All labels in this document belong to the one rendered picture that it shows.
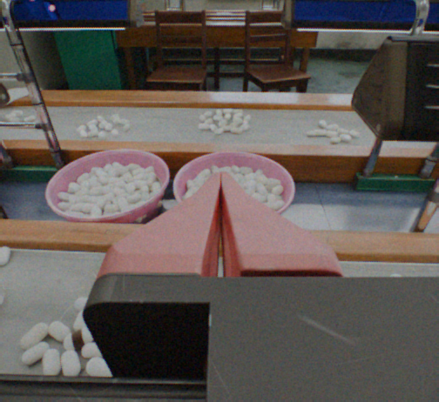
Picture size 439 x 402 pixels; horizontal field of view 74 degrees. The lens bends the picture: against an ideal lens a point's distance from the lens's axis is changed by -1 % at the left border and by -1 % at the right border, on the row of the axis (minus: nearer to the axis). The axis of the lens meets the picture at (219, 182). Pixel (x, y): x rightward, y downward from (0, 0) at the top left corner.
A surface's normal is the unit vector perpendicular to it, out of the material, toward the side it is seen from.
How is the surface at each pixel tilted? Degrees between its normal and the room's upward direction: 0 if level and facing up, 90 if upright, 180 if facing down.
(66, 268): 0
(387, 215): 0
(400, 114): 58
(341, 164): 90
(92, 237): 0
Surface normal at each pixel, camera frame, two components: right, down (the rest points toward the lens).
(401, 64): -0.04, 0.07
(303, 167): -0.04, 0.58
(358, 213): 0.00, -0.81
